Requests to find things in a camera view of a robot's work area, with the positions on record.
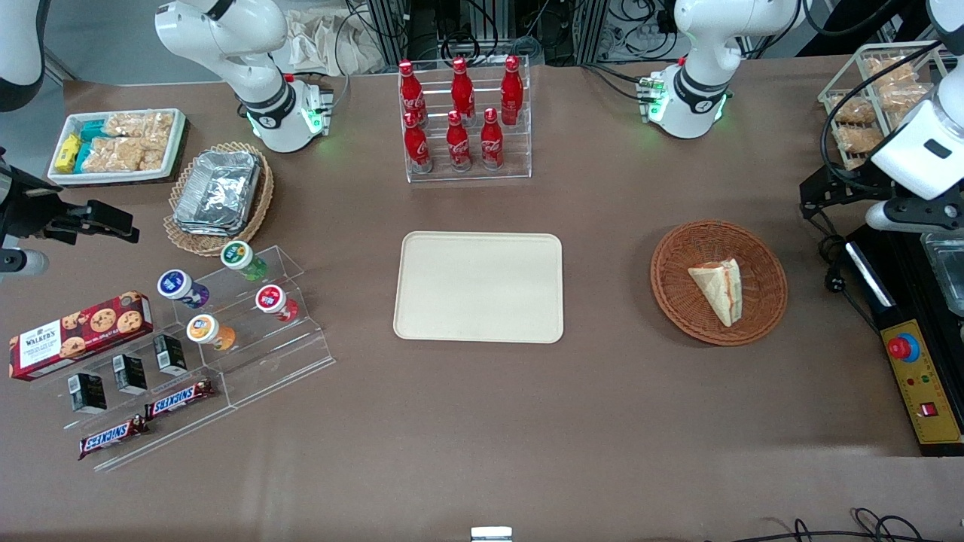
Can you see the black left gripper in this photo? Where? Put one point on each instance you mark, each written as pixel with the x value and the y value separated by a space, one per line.
pixel 849 183

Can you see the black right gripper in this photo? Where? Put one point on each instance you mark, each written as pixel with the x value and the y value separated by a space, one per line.
pixel 28 206

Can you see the triangular sandwich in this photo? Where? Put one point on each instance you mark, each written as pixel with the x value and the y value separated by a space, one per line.
pixel 719 290

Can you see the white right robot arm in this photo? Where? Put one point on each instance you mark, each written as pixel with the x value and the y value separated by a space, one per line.
pixel 241 45

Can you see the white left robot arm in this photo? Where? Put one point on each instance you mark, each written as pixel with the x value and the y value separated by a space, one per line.
pixel 700 45

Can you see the white rectangular snack tray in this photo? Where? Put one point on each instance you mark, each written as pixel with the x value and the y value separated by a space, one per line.
pixel 177 139

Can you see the light oval wicker basket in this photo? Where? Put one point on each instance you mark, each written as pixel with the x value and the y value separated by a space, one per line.
pixel 260 203

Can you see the brown round wicker basket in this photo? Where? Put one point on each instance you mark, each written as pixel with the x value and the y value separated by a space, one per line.
pixel 678 301

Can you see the beige plastic tray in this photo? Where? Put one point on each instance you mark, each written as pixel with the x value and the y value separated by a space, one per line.
pixel 478 290

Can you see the clear rice cracker bag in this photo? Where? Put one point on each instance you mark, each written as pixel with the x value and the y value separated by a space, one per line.
pixel 139 124
pixel 154 154
pixel 113 154

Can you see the teal snack packet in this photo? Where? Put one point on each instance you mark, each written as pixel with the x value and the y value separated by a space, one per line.
pixel 93 129
pixel 83 156

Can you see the yellow snack packet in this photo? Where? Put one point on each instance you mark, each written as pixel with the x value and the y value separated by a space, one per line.
pixel 68 153

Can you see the purple lidded cup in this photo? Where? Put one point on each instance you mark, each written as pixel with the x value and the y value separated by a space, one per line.
pixel 175 284

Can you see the stack of foil containers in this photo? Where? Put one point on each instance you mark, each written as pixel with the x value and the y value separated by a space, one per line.
pixel 218 192

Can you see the red Walkers cookie box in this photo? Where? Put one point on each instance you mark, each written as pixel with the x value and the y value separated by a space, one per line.
pixel 75 335

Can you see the green lidded cup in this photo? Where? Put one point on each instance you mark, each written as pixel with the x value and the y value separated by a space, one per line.
pixel 238 256

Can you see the black machine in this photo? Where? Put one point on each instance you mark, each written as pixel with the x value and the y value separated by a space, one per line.
pixel 904 301

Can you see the orange lidded cup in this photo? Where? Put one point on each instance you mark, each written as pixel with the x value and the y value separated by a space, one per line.
pixel 203 329

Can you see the small black carton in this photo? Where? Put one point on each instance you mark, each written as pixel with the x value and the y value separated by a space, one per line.
pixel 89 393
pixel 170 354
pixel 131 374

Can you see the steel pan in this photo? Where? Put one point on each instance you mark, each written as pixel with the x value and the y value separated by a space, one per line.
pixel 947 267

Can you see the red emergency stop button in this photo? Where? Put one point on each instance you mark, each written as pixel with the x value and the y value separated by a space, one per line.
pixel 900 348

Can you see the red lidded cup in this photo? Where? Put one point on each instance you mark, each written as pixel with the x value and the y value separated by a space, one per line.
pixel 269 299

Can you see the Snickers chocolate bar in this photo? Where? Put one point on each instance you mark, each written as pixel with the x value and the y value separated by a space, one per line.
pixel 113 437
pixel 179 399

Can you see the clear acrylic stepped cup stand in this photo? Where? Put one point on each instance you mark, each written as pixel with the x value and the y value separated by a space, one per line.
pixel 286 354

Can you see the yellow control panel box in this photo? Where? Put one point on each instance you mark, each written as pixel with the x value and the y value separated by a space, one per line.
pixel 930 384

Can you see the clear acrylic stepped snack stand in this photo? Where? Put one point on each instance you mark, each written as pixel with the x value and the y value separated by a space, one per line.
pixel 188 433

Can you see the white plastic bag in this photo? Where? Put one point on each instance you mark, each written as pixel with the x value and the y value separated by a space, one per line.
pixel 324 41

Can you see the clear acrylic bottle rack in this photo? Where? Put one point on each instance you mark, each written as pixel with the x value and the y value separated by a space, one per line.
pixel 520 150

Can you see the red cola bottle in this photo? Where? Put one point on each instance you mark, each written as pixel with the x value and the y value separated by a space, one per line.
pixel 417 147
pixel 511 90
pixel 491 144
pixel 411 90
pixel 462 86
pixel 458 147

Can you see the aluminium equipment rack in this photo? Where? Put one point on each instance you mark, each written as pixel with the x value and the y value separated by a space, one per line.
pixel 489 26

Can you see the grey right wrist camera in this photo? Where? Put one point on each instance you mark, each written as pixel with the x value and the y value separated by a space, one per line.
pixel 22 262

